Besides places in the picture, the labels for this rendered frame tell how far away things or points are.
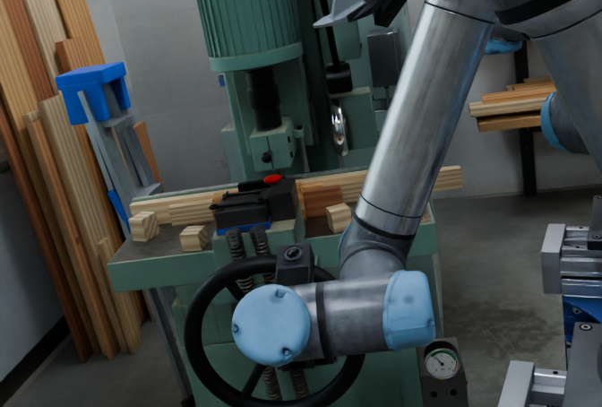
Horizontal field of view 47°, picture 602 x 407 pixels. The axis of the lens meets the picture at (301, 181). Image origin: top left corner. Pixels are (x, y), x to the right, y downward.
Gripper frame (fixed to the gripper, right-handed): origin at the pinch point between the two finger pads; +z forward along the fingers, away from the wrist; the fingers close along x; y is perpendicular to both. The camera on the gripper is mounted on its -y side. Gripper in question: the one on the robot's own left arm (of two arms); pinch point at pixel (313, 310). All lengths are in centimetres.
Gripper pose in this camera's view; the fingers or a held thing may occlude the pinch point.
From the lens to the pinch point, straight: 100.6
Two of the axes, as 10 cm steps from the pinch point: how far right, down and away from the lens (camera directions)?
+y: 1.1, 9.7, -2.2
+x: 9.8, -1.4, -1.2
